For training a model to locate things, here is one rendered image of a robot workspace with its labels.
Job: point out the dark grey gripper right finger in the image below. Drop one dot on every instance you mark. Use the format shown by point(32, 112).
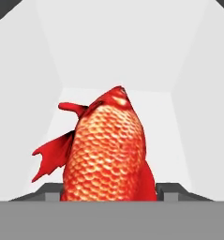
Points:
point(172, 192)

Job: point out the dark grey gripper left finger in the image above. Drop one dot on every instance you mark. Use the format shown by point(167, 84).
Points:
point(47, 192)

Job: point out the red scaly fish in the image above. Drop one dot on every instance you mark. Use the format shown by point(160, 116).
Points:
point(107, 153)

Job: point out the white fridge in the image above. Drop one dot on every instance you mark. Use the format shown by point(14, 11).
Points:
point(116, 43)

